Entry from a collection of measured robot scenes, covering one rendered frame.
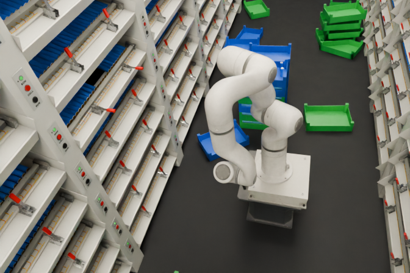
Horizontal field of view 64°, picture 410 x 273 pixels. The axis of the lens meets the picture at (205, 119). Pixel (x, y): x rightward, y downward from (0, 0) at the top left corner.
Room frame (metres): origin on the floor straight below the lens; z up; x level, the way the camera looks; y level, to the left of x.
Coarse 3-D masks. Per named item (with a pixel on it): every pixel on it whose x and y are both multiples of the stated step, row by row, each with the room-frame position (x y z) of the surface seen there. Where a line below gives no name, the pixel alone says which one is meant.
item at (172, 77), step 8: (184, 40) 1.99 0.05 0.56; (192, 40) 2.02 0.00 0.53; (184, 48) 1.93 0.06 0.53; (192, 48) 1.95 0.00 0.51; (176, 56) 1.81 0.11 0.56; (184, 56) 1.85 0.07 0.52; (192, 56) 1.88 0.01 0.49; (176, 64) 1.77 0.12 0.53; (184, 64) 1.78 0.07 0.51; (168, 72) 1.66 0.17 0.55; (176, 72) 1.69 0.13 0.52; (184, 72) 1.71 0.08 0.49; (168, 80) 1.60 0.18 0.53; (176, 80) 1.60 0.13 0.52; (168, 88) 1.54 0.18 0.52; (176, 88) 1.57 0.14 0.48; (168, 96) 1.44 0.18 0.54
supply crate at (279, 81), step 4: (276, 64) 1.72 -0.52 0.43; (284, 64) 1.69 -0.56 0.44; (284, 68) 1.69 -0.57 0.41; (280, 72) 1.66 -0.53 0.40; (284, 72) 1.66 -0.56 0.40; (276, 76) 1.63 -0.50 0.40; (284, 76) 1.52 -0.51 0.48; (276, 80) 1.53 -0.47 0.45; (280, 80) 1.52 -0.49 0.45; (284, 80) 1.52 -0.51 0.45; (272, 84) 1.54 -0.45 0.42; (276, 84) 1.53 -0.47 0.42; (280, 84) 1.52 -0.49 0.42; (284, 84) 1.51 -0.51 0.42
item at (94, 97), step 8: (128, 48) 1.33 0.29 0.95; (128, 56) 1.30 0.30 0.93; (120, 64) 1.22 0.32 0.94; (112, 72) 1.17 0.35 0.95; (104, 80) 1.11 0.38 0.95; (104, 88) 1.08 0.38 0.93; (96, 96) 1.02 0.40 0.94; (88, 104) 0.98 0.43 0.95; (80, 112) 0.94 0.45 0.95; (80, 120) 0.91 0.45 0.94; (72, 128) 0.86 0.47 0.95
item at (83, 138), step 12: (144, 48) 1.35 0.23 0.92; (132, 60) 1.28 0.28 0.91; (144, 60) 1.34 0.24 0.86; (120, 72) 1.20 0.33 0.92; (132, 72) 1.21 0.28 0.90; (96, 84) 1.11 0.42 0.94; (120, 84) 1.13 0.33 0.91; (108, 96) 1.05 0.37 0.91; (120, 96) 1.10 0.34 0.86; (84, 120) 0.92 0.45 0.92; (96, 120) 0.93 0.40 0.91; (84, 132) 0.87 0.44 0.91; (96, 132) 0.91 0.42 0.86; (84, 144) 0.82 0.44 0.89
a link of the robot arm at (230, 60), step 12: (228, 48) 0.95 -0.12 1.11; (240, 48) 0.94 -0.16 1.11; (228, 60) 0.90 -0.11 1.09; (240, 60) 0.88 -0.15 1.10; (228, 72) 0.90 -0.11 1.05; (240, 72) 0.85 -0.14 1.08; (252, 96) 0.90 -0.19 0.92; (264, 96) 0.89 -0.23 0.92; (252, 108) 0.99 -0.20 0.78; (264, 108) 0.93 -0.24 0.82
